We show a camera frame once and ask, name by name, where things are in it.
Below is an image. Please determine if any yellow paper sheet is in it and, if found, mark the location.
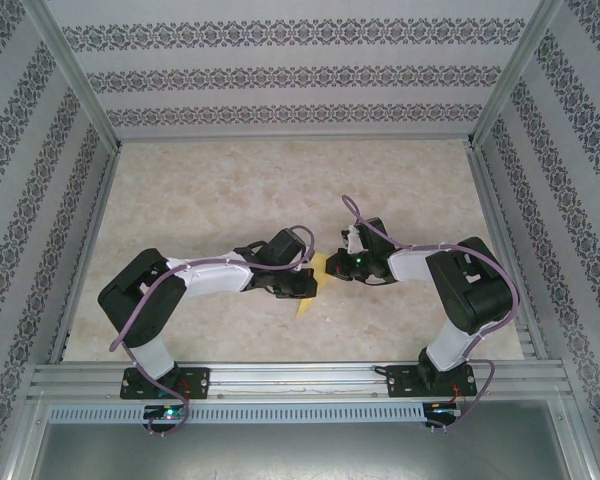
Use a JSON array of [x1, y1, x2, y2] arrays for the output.
[[294, 252, 334, 320]]

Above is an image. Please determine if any grey metal sheet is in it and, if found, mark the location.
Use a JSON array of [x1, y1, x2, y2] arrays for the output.
[[9, 399, 596, 480]]

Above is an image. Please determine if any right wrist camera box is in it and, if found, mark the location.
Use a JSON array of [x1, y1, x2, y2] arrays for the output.
[[340, 225, 364, 254]]

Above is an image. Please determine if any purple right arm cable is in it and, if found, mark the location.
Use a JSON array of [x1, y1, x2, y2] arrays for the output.
[[340, 194, 521, 436]]

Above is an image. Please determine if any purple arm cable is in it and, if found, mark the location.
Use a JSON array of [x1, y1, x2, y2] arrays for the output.
[[340, 194, 521, 436], [109, 224, 315, 439]]

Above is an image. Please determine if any aluminium back rail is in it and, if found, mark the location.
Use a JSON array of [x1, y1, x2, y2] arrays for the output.
[[117, 132, 474, 146]]

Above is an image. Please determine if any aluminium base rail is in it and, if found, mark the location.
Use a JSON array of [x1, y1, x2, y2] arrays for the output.
[[27, 358, 574, 401]]

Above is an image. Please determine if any aluminium side rail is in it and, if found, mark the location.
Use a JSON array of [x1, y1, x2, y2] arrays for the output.
[[47, 147, 124, 364], [467, 144, 549, 361]]

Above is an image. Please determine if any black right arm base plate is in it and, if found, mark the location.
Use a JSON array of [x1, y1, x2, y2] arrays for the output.
[[385, 363, 476, 400]]

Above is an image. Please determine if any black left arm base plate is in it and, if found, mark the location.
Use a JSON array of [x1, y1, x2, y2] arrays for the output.
[[119, 366, 211, 401]]

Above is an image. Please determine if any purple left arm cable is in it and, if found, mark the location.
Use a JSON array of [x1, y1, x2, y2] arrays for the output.
[[109, 224, 315, 439]]

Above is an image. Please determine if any grey slotted cable duct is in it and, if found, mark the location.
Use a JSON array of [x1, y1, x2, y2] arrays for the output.
[[47, 403, 426, 425]]

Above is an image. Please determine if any aluminium frame post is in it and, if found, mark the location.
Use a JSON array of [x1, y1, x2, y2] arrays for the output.
[[19, 0, 124, 154], [467, 0, 564, 149]]

